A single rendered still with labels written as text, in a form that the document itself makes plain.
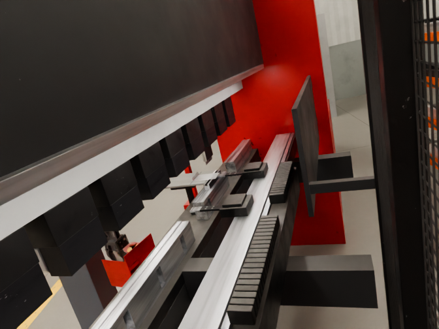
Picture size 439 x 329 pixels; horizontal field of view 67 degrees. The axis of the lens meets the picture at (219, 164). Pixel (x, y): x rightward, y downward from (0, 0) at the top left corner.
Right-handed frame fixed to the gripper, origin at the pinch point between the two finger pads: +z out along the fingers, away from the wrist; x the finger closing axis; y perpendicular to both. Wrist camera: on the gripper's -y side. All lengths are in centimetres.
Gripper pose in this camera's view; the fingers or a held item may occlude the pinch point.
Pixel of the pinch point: (120, 263)
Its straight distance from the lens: 172.7
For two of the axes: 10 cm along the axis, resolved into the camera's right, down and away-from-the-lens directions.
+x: 4.3, -3.6, 8.3
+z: 3.0, 9.2, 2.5
